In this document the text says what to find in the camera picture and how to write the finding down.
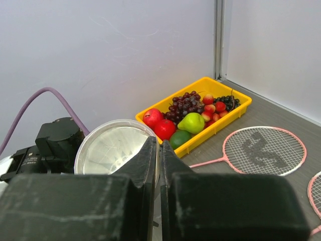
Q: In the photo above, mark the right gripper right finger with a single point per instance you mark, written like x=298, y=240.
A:
x=208, y=206

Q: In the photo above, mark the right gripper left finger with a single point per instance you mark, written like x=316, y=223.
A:
x=83, y=207

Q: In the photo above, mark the clear tube lid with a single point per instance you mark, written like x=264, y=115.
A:
x=112, y=145

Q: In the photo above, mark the black shuttlecock tube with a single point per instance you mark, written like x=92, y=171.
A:
x=78, y=168

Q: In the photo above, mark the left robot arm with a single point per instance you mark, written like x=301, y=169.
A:
x=55, y=150

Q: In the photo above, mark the left pink badminton racket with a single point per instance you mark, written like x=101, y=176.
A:
x=262, y=150

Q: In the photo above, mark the pink badminton racket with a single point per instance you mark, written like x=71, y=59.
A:
x=314, y=193
x=262, y=150

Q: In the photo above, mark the right pink badminton racket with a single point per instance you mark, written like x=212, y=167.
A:
x=314, y=193

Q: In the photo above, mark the green lime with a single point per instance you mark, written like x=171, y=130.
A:
x=179, y=138

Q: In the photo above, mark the right red apple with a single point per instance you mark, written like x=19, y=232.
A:
x=165, y=129

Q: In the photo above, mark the red apple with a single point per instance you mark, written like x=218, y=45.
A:
x=152, y=117
x=165, y=129

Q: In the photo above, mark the green pear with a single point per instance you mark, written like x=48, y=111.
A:
x=193, y=123

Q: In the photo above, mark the yellow plastic bin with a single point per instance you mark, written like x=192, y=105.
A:
x=203, y=86

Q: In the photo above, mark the left red apple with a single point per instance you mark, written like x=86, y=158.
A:
x=152, y=117

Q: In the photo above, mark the purple grape bunch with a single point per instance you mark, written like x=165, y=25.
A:
x=190, y=102

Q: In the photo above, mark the black grape bunch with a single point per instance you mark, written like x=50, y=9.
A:
x=228, y=101

